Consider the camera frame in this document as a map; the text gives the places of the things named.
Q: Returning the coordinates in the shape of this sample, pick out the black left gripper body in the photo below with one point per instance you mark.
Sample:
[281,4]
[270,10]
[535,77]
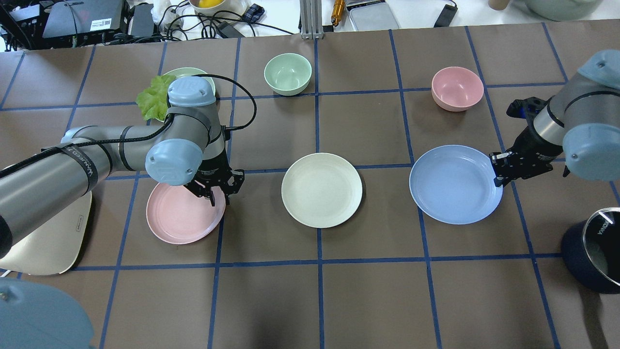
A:
[213,166]

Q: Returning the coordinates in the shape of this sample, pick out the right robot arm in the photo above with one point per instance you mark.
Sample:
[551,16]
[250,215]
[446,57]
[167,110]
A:
[581,122]

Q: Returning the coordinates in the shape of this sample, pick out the cream white toaster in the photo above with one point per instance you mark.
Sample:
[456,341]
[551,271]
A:
[53,237]

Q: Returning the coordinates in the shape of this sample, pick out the green plate with sandwich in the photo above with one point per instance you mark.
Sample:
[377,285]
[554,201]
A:
[186,73]

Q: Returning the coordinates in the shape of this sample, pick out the aluminium frame post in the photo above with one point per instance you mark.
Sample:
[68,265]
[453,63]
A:
[311,19]

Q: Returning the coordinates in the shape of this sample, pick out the pink bowl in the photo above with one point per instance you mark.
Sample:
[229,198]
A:
[456,89]

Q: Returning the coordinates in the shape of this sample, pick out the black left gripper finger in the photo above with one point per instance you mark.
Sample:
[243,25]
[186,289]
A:
[229,190]
[211,196]

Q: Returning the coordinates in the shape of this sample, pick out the black power adapter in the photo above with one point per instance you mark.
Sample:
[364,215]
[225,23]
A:
[446,16]

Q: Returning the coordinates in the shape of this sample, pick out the pink plate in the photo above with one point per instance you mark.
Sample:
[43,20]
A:
[177,216]

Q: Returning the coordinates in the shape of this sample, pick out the green lettuce leaf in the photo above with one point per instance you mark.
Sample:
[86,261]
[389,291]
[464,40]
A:
[152,101]

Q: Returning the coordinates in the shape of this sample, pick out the green bowl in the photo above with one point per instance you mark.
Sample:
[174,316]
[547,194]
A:
[288,74]

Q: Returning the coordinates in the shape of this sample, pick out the silver kitchen scale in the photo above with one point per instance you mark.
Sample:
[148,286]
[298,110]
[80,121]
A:
[371,15]

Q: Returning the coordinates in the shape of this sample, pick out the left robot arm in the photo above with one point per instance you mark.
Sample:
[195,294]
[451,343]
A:
[188,150]

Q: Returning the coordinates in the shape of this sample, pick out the cream white plate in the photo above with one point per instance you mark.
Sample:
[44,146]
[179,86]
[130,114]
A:
[321,190]

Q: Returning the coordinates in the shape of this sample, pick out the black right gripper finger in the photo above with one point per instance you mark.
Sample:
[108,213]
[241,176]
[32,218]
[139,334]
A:
[501,179]

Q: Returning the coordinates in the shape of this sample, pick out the dark blue saucepan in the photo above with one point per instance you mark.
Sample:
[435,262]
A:
[591,251]

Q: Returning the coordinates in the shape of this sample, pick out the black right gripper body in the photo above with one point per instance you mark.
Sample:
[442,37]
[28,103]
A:
[531,149]

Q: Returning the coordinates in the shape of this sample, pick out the blue plate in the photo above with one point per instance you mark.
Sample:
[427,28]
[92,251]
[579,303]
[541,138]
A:
[454,184]

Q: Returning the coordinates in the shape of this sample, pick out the orange handled tool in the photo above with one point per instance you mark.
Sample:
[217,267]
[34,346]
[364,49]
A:
[338,9]

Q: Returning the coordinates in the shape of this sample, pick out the white bowl with fruit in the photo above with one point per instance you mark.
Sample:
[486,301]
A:
[220,8]

